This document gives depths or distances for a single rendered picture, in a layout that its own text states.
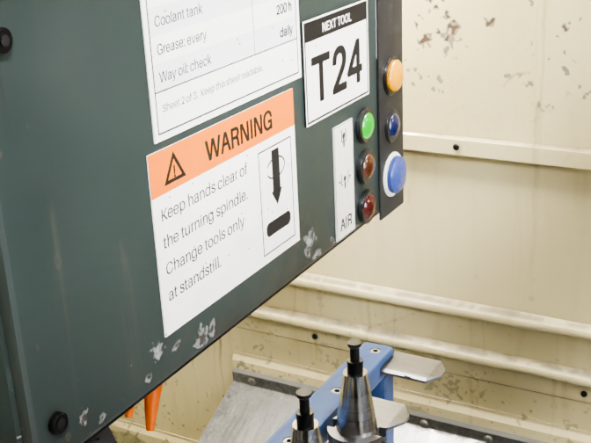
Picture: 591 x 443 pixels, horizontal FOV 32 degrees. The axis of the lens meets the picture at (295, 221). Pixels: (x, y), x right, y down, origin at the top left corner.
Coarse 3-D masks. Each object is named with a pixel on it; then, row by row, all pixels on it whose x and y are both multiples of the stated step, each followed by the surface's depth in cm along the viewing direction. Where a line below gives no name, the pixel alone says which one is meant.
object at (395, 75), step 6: (396, 60) 78; (390, 66) 77; (396, 66) 77; (402, 66) 78; (390, 72) 77; (396, 72) 77; (402, 72) 78; (390, 78) 77; (396, 78) 77; (402, 78) 78; (390, 84) 77; (396, 84) 78; (390, 90) 78; (396, 90) 78
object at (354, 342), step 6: (348, 342) 105; (354, 342) 105; (360, 342) 105; (354, 348) 104; (354, 354) 105; (348, 360) 106; (354, 360) 105; (360, 360) 106; (348, 366) 105; (354, 366) 105; (360, 366) 105; (348, 372) 106; (354, 372) 105; (360, 372) 106
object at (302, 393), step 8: (296, 392) 96; (304, 392) 96; (304, 400) 96; (304, 408) 96; (296, 416) 97; (304, 416) 96; (312, 416) 97; (296, 424) 97; (304, 424) 96; (312, 424) 97
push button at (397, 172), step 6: (396, 156) 80; (390, 162) 80; (396, 162) 80; (402, 162) 81; (390, 168) 80; (396, 168) 80; (402, 168) 81; (390, 174) 79; (396, 174) 80; (402, 174) 81; (390, 180) 80; (396, 180) 80; (402, 180) 81; (390, 186) 80; (396, 186) 80; (402, 186) 81; (396, 192) 81
